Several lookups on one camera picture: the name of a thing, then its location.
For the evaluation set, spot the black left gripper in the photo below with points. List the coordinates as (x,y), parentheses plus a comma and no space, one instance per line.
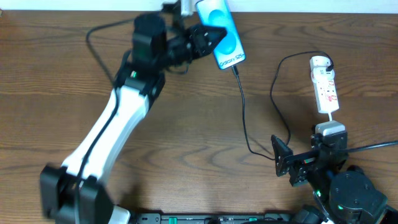
(193,42)

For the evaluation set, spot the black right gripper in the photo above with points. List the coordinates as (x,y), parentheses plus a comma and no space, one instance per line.
(303,158)

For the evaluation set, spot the blue Galaxy smartphone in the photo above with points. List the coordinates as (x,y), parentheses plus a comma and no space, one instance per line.
(228,49)

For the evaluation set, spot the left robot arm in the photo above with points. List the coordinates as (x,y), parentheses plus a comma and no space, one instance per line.
(76,192)

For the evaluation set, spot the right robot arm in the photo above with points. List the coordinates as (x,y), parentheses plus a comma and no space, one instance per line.
(343,196)

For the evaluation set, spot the white USB charger adapter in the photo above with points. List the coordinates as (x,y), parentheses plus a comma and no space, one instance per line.
(319,61)

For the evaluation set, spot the white power strip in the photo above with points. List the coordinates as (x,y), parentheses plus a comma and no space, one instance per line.
(325,90)

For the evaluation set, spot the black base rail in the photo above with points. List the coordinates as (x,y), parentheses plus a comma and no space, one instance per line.
(157,218)

